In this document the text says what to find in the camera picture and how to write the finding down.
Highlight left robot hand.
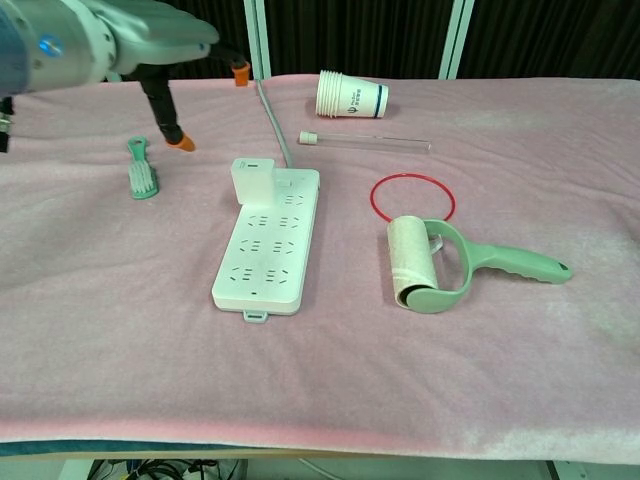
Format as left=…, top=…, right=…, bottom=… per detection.
left=84, top=0, right=251, bottom=153

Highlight white plug adapter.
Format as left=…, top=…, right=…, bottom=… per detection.
left=229, top=157, right=276, bottom=207

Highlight green cleaning brush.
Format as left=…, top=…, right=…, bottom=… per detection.
left=126, top=136, right=161, bottom=201

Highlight stack of white paper cups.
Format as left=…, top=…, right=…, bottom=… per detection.
left=314, top=69, right=390, bottom=120

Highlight clear glass test tube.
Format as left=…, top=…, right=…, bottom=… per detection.
left=298, top=130, right=433, bottom=155

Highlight white power strip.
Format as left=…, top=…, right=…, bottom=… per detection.
left=210, top=167, right=321, bottom=326

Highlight green lint roller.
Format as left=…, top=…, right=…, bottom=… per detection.
left=386, top=214, right=574, bottom=315

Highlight pink table cloth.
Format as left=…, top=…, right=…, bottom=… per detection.
left=0, top=74, right=640, bottom=451

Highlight white frame post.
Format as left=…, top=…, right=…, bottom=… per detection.
left=438, top=0, right=475, bottom=80
left=243, top=0, right=273, bottom=80

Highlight grey power strip cable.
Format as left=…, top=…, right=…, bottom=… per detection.
left=254, top=78, right=296, bottom=169

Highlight black arm cable with plug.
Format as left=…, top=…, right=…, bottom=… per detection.
left=0, top=95, right=14, bottom=154

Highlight red rubber ring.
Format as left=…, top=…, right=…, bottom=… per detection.
left=369, top=172, right=457, bottom=224

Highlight black cables under table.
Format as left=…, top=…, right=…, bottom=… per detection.
left=89, top=457, right=246, bottom=480

